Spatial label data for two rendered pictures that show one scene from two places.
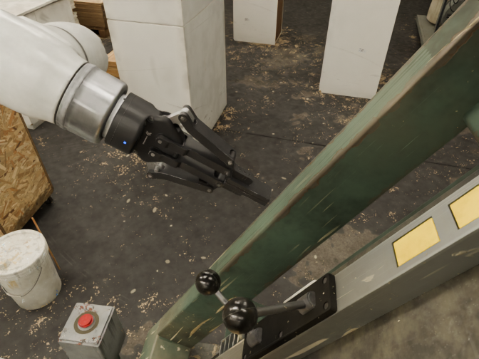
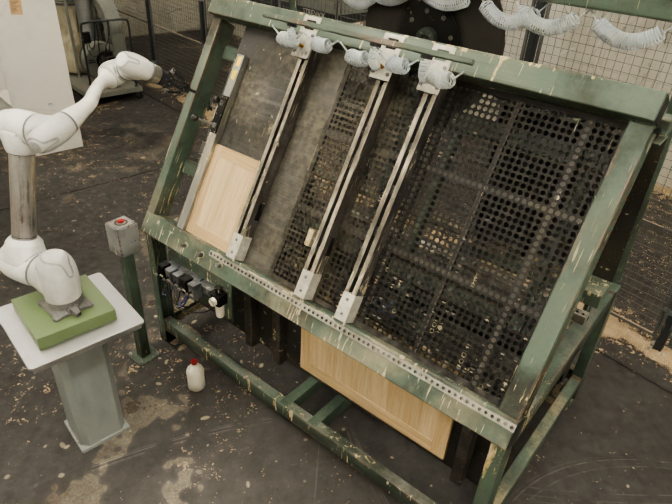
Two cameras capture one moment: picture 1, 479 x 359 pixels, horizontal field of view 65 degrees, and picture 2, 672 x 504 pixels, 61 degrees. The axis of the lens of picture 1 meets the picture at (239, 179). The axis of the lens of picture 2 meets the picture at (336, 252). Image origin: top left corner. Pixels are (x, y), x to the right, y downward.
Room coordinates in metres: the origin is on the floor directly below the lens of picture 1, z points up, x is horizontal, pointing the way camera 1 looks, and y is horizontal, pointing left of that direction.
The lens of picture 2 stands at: (-1.73, 2.05, 2.46)
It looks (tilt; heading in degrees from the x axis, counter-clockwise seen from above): 33 degrees down; 300
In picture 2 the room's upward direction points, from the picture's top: 4 degrees clockwise
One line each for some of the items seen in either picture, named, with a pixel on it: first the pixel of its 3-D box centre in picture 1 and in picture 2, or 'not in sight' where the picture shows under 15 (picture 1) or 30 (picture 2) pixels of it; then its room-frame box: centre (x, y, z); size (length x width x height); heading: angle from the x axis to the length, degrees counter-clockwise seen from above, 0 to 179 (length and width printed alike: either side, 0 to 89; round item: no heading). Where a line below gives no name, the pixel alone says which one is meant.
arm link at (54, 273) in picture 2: not in sight; (56, 273); (0.32, 0.94, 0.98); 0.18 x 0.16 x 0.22; 9
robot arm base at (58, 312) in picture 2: not in sight; (66, 301); (0.29, 0.94, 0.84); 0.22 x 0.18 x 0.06; 169
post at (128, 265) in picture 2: not in sight; (135, 306); (0.53, 0.43, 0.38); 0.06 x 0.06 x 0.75; 83
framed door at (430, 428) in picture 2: not in sight; (371, 368); (-0.90, 0.22, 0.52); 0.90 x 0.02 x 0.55; 173
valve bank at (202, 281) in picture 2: not in sight; (189, 288); (0.09, 0.41, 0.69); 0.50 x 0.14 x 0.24; 173
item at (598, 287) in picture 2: not in sight; (551, 192); (-1.38, -0.40, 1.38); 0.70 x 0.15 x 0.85; 173
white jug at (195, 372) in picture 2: not in sight; (195, 373); (0.09, 0.43, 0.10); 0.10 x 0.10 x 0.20
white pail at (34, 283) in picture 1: (25, 265); not in sight; (1.23, 1.16, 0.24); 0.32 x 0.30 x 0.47; 164
